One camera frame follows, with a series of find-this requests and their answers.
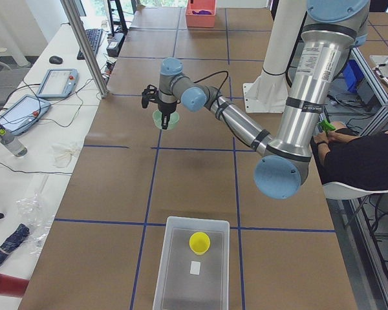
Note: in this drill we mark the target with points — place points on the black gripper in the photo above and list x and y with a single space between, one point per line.
167 107

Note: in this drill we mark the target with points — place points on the mint green bowl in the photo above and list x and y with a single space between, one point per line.
173 120

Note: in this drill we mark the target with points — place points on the purple cloth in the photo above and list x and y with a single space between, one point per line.
203 12

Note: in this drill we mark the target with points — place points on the yellow plastic cup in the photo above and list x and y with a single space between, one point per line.
199 243

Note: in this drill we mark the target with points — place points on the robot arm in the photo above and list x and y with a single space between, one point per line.
330 30

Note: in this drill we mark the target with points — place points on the black electronics box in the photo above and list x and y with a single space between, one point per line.
115 45

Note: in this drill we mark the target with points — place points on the pink plastic bin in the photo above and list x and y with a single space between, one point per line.
200 21

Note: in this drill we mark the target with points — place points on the black keyboard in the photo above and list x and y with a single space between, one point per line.
94 36

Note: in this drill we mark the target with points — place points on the far teach pendant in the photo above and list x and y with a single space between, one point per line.
58 83

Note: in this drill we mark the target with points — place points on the teach pendant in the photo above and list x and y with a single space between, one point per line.
23 114
58 83

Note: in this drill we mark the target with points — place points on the black computer mouse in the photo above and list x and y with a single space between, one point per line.
55 60

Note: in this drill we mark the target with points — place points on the near teach pendant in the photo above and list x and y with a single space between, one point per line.
23 114

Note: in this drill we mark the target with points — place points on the clear water bottle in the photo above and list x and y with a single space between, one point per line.
11 143

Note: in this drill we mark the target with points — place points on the crumpled clear plastic wrap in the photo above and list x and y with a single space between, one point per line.
38 219

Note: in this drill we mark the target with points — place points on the clear plastic bin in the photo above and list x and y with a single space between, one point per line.
189 281

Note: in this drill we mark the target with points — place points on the white chair seat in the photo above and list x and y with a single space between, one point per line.
340 191

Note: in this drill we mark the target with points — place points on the blue storage bin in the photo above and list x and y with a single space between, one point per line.
352 75

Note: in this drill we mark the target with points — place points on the folded blue umbrella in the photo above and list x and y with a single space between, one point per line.
13 241

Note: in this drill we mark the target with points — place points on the seated person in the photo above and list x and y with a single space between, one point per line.
357 161

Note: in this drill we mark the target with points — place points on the red cylinder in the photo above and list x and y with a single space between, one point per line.
11 286

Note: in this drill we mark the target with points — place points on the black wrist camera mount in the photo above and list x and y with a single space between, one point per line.
149 95

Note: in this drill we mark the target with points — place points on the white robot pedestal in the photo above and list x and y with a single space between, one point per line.
268 93

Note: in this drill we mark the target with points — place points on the aluminium frame post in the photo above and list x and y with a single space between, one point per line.
77 27

